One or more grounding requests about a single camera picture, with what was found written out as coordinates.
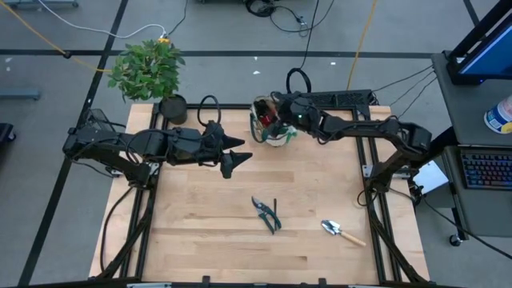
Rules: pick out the grey equipment cart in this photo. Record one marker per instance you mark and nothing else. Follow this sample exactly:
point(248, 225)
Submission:
point(464, 108)

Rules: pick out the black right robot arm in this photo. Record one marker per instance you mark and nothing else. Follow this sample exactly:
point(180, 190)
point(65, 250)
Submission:
point(360, 128)

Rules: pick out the beige gardening bag green trim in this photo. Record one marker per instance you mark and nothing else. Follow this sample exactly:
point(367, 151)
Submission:
point(276, 141)

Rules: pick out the black aluminium table frame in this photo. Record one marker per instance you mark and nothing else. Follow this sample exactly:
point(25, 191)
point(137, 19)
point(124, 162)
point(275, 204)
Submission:
point(360, 110)

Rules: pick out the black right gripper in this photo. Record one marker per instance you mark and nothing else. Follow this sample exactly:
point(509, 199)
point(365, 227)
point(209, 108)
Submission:
point(298, 110)

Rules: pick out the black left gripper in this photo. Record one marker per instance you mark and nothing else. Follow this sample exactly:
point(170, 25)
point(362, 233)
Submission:
point(212, 144)

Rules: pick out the black framed monitor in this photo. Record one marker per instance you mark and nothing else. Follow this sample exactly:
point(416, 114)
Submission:
point(488, 56)

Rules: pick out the white paper sheet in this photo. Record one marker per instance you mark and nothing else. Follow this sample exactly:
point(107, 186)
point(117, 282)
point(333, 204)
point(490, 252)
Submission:
point(430, 176)

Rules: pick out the white blue wipes tub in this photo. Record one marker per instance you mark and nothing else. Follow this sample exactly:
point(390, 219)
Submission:
point(500, 118)

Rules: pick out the black perforated electronics box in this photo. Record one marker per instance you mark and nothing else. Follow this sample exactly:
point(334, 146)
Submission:
point(348, 98)

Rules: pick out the green plant in black pot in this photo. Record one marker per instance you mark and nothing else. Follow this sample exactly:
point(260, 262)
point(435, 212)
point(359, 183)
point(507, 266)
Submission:
point(146, 72)

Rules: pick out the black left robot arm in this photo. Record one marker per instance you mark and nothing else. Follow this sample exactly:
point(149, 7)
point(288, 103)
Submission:
point(152, 144)

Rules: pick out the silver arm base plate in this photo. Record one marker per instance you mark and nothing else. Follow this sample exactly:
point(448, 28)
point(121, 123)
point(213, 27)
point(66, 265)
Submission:
point(367, 171)
point(154, 168)

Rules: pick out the black floor stand foot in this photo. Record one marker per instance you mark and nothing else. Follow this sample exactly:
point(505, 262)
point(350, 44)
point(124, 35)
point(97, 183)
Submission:
point(6, 134)

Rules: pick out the black mesh control box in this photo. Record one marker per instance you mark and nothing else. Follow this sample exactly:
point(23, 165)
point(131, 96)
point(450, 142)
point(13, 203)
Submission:
point(100, 118)

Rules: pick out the black backlit keyboard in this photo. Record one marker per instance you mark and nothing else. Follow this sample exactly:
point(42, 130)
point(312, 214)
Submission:
point(486, 168)

